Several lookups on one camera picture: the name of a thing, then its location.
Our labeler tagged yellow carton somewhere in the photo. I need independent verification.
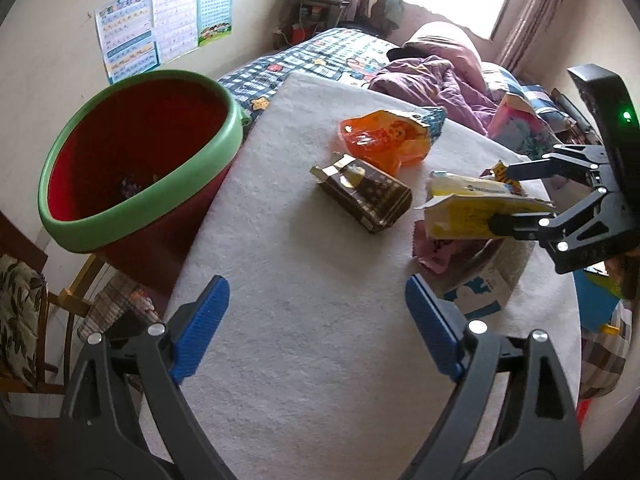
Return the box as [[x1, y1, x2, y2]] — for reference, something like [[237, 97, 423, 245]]
[[424, 170, 557, 241]]

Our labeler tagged brown gold carton box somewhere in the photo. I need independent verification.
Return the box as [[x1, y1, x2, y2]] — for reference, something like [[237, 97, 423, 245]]
[[310, 154, 413, 234]]

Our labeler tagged blue striped wall poster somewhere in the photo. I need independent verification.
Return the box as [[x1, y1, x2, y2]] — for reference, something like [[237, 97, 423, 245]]
[[95, 0, 160, 85]]

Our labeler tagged white milk carton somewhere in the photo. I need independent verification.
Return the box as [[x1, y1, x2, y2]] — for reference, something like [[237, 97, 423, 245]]
[[435, 237, 531, 318]]

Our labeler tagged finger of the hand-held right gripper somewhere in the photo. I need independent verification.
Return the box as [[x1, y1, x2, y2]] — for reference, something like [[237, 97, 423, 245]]
[[487, 187, 640, 276], [504, 144, 616, 192]]

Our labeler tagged orange snack bag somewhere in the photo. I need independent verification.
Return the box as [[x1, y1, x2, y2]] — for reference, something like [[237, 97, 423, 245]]
[[340, 107, 447, 176]]

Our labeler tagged checkered bed blanket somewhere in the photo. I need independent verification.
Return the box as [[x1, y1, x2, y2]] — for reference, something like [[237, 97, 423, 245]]
[[217, 27, 416, 126]]

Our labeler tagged white wall poster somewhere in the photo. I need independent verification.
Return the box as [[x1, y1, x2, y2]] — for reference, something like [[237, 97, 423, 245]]
[[151, 0, 200, 61]]

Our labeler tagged floral chair cushion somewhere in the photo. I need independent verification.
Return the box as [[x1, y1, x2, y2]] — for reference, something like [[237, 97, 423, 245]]
[[0, 254, 48, 391]]

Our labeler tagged plaid cloth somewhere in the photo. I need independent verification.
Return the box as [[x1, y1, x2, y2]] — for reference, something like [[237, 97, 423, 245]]
[[77, 272, 161, 341]]

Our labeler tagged wooden chair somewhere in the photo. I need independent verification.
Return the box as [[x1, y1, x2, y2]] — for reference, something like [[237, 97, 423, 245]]
[[0, 210, 108, 401]]

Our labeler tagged red bucket with green rim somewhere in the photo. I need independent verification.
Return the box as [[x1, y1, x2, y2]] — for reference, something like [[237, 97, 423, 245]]
[[38, 70, 251, 297]]

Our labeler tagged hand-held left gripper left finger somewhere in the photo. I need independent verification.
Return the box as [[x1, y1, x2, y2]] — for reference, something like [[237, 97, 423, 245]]
[[57, 275, 236, 480]]

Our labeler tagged white fleece mat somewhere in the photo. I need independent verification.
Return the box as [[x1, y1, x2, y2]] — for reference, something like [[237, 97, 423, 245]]
[[137, 71, 583, 480]]

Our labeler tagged teal wall poster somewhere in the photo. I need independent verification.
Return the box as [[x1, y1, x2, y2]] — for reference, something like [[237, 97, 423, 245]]
[[196, 0, 234, 47]]

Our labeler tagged black wrapper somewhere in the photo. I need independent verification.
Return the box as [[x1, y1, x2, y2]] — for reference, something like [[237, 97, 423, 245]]
[[117, 174, 161, 200]]

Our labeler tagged pink wrapper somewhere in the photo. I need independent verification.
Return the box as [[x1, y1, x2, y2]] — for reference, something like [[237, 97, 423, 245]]
[[412, 220, 493, 275]]

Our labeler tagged pink printed bag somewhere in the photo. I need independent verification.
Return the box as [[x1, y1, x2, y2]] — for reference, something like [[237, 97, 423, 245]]
[[487, 92, 571, 161]]

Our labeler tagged cluttered shelf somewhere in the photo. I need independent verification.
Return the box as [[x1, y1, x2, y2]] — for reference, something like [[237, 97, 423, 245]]
[[277, 0, 351, 51]]

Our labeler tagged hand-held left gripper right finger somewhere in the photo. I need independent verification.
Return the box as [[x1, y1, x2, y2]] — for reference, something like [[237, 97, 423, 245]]
[[400, 274, 586, 480]]

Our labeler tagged yellow wrapper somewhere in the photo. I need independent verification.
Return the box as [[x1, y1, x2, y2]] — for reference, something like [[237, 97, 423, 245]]
[[480, 160, 526, 196]]

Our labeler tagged purple comforter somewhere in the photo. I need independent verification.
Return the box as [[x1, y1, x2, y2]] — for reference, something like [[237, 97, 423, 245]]
[[367, 22, 501, 136]]

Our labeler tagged plaid bag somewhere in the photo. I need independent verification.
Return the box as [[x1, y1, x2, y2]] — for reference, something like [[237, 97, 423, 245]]
[[580, 300, 640, 401]]

